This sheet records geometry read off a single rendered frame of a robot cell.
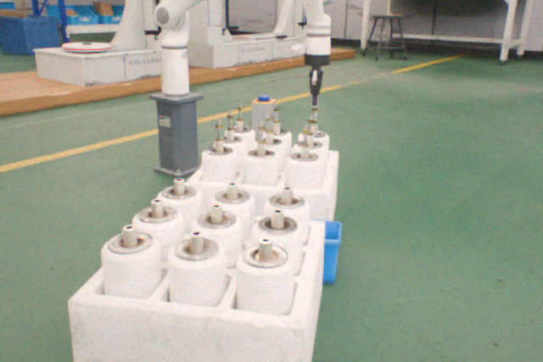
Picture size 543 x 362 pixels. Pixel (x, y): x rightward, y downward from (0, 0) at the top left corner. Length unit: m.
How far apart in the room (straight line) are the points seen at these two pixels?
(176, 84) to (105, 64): 1.66
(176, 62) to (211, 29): 2.34
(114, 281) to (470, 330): 0.72
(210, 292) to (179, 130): 1.10
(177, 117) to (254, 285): 1.14
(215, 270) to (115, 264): 0.16
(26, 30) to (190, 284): 5.12
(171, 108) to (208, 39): 2.34
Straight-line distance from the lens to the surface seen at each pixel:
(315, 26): 1.49
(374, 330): 1.14
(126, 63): 3.60
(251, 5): 8.11
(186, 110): 1.89
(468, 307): 1.27
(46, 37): 5.95
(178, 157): 1.92
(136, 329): 0.90
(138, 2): 3.86
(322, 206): 1.31
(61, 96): 3.28
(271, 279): 0.82
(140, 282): 0.91
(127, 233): 0.90
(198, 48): 4.25
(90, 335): 0.95
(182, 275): 0.85
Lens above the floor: 0.67
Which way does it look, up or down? 18 degrees down
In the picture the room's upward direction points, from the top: 1 degrees clockwise
